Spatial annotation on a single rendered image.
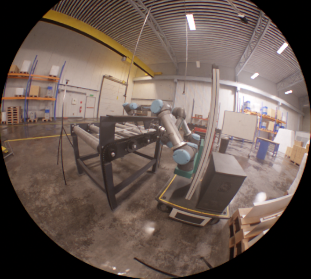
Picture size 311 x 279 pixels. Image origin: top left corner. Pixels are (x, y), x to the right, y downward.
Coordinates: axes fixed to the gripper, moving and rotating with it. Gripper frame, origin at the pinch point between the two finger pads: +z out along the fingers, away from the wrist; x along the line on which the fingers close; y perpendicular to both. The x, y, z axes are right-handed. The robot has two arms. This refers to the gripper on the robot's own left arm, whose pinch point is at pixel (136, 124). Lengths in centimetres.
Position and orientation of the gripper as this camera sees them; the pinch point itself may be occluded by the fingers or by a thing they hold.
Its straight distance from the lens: 124.0
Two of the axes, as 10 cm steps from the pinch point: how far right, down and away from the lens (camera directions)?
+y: -4.3, 6.2, -6.6
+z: 3.7, 7.8, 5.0
